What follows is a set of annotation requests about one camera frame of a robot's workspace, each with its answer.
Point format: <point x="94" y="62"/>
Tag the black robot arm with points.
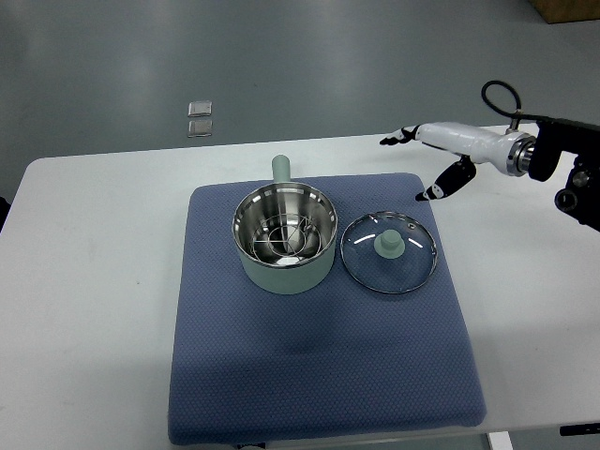
<point x="556" y="138"/>

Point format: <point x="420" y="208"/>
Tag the white table leg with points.
<point x="499" y="441"/>

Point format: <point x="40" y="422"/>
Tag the brown cardboard box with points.
<point x="567" y="11"/>

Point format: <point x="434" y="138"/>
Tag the glass lid green knob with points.
<point x="389" y="252"/>

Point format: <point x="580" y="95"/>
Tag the wire steaming rack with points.
<point x="286" y="236"/>

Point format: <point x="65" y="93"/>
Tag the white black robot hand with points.
<point x="510" y="153"/>

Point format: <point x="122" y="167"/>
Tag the black object table edge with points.
<point x="580" y="430"/>

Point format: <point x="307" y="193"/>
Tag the green pot steel interior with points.
<point x="282" y="196"/>

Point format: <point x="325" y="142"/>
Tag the upper metal floor plate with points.
<point x="199" y="108"/>

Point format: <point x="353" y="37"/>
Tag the blue textured mat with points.
<point x="250" y="366"/>

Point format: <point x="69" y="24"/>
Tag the dark object left edge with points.
<point x="4" y="210"/>

